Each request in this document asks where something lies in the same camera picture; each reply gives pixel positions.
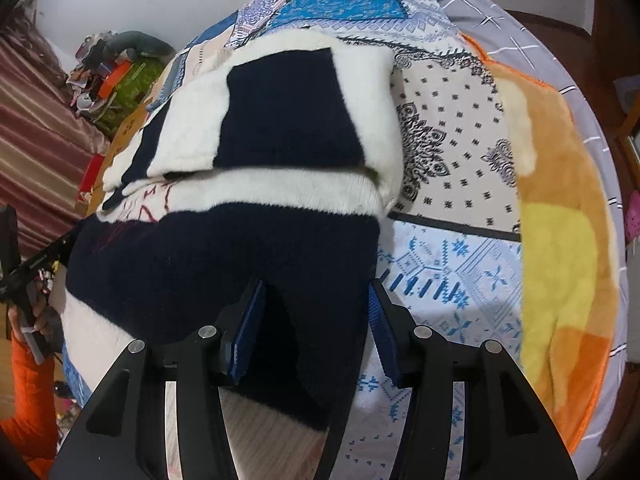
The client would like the red box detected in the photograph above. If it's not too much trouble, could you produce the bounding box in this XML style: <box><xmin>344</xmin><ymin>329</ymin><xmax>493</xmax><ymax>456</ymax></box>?
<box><xmin>76</xmin><ymin>154</ymin><xmax>106</xmax><ymax>202</ymax></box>

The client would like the orange yellow plush blanket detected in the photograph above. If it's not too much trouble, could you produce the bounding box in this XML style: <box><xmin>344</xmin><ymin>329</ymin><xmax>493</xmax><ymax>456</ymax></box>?
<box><xmin>459</xmin><ymin>34</ymin><xmax>627</xmax><ymax>455</ymax></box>

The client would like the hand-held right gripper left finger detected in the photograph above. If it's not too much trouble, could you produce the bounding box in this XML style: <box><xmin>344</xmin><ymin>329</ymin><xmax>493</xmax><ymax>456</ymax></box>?
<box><xmin>50</xmin><ymin>280</ymin><xmax>267</xmax><ymax>480</ymax></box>

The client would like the wooden lap desk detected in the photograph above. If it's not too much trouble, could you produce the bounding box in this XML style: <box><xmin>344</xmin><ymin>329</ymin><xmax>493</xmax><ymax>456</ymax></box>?
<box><xmin>106</xmin><ymin>101</ymin><xmax>157</xmax><ymax>162</ymax></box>

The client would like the wooden chair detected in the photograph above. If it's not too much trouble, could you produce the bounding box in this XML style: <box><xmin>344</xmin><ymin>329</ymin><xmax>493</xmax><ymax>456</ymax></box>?
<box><xmin>612</xmin><ymin>75</ymin><xmax>640</xmax><ymax>182</ymax></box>

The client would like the person's left hand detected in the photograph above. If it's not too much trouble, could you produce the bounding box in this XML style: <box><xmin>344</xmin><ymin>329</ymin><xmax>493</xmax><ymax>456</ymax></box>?
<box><xmin>7</xmin><ymin>292</ymin><xmax>64</xmax><ymax>361</ymax></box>

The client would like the green fabric storage bin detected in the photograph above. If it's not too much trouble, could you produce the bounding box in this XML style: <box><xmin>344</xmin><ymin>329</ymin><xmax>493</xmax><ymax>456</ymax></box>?
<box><xmin>94</xmin><ymin>57</ymin><xmax>174</xmax><ymax>137</ymax></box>

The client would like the person's left forearm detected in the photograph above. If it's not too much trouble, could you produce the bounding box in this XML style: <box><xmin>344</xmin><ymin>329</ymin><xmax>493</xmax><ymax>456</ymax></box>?
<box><xmin>0</xmin><ymin>336</ymin><xmax>69</xmax><ymax>470</ymax></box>

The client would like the pink slipper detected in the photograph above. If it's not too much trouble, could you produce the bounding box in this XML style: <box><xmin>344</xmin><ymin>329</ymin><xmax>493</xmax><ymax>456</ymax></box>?
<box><xmin>623</xmin><ymin>194</ymin><xmax>640</xmax><ymax>247</ymax></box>

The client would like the striped brown curtain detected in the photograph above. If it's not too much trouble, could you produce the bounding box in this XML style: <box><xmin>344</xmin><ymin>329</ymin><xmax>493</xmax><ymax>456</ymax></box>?
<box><xmin>0</xmin><ymin>2</ymin><xmax>114</xmax><ymax>271</ymax></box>

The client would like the grey cross-patterned bed sheet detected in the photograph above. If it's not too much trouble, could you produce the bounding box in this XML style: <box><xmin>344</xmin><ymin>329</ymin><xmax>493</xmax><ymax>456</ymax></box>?
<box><xmin>417</xmin><ymin>0</ymin><xmax>632</xmax><ymax>467</ymax></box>

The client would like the blue patchwork bed sheet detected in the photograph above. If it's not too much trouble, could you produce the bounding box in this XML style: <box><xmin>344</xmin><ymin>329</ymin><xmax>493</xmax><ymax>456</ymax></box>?
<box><xmin>65</xmin><ymin>0</ymin><xmax>527</xmax><ymax>480</ymax></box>

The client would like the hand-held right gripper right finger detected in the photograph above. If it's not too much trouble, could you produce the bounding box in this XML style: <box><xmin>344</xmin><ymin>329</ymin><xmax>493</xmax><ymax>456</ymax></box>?
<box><xmin>367</xmin><ymin>280</ymin><xmax>581</xmax><ymax>480</ymax></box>

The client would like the heap of clutter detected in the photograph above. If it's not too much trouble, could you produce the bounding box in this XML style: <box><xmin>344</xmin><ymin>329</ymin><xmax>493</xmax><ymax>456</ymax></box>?
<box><xmin>67</xmin><ymin>32</ymin><xmax>137</xmax><ymax>117</ymax></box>

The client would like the black white striped sweater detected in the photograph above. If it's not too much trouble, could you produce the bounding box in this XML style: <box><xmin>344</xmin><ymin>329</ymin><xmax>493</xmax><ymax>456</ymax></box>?
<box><xmin>60</xmin><ymin>30</ymin><xmax>404</xmax><ymax>480</ymax></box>

